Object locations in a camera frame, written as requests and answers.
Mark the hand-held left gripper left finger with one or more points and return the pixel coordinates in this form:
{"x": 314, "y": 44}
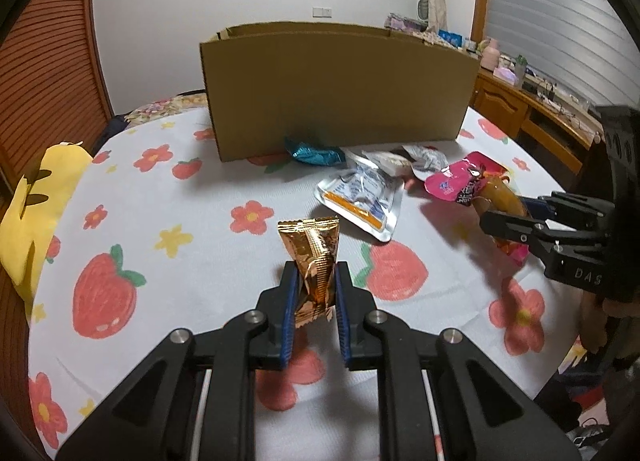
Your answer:
{"x": 287, "y": 336}

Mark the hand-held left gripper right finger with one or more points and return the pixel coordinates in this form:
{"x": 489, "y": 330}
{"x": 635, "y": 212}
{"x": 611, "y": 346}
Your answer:
{"x": 344, "y": 336}

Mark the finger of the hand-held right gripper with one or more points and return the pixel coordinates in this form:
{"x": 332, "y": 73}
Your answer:
{"x": 510, "y": 227}
{"x": 537, "y": 208}

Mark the pink snack packet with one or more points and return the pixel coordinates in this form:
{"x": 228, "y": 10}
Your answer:
{"x": 460, "y": 183}

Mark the gold snack packet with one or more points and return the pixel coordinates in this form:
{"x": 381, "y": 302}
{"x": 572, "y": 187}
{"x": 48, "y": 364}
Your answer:
{"x": 312, "y": 261}

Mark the brown cardboard box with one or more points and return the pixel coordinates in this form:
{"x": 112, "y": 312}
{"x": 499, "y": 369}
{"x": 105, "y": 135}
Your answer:
{"x": 340, "y": 91}

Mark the person's right hand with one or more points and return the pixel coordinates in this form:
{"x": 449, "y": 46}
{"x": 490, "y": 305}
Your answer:
{"x": 592, "y": 321}

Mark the crumpled white snack packet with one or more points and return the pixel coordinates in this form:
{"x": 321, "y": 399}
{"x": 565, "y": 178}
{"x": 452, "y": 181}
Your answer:
{"x": 380, "y": 162}
{"x": 427, "y": 161}

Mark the wooden cabinet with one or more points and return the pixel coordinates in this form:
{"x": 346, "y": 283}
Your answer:
{"x": 500, "y": 101}

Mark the white strawberry flower bed sheet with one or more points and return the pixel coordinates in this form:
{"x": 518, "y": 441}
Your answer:
{"x": 200, "y": 241}

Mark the light purple box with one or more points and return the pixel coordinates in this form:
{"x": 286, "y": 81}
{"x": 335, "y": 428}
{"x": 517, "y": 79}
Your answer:
{"x": 504, "y": 74}

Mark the silver snack packet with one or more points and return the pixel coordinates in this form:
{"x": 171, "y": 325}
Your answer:
{"x": 360, "y": 196}

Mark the green lid bottle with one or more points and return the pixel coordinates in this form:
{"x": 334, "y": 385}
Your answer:
{"x": 520, "y": 68}

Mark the pink thermos bottle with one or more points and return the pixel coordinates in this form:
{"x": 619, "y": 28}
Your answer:
{"x": 490, "y": 55}

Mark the teal snack packet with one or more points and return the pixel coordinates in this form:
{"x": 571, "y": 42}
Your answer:
{"x": 315, "y": 156}

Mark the blue packets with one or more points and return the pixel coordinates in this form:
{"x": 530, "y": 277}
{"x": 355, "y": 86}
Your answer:
{"x": 450, "y": 37}

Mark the grey window blind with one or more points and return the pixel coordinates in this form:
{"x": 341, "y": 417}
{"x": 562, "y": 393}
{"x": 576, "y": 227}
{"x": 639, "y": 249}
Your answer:
{"x": 550, "y": 6}

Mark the purple patterned bag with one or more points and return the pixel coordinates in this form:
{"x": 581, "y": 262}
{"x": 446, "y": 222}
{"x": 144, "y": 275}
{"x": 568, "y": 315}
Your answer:
{"x": 405, "y": 22}

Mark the small white fan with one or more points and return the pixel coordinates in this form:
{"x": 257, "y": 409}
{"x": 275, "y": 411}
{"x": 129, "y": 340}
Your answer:
{"x": 424, "y": 9}

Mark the floral patterned quilt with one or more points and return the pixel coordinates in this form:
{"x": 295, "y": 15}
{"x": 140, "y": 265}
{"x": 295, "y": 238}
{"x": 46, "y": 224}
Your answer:
{"x": 165, "y": 108}

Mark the dark cloth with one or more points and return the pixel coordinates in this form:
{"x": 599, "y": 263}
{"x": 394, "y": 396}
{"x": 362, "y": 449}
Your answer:
{"x": 114, "y": 130}

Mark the yellow plush toy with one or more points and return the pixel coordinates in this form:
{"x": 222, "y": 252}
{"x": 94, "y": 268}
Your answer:
{"x": 35, "y": 211}

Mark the brown louvred wardrobe door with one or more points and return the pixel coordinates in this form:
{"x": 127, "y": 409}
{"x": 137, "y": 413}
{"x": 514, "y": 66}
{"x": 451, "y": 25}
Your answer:
{"x": 45, "y": 66}

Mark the white wall switch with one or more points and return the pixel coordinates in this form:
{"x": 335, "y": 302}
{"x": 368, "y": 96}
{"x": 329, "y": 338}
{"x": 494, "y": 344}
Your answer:
{"x": 322, "y": 11}

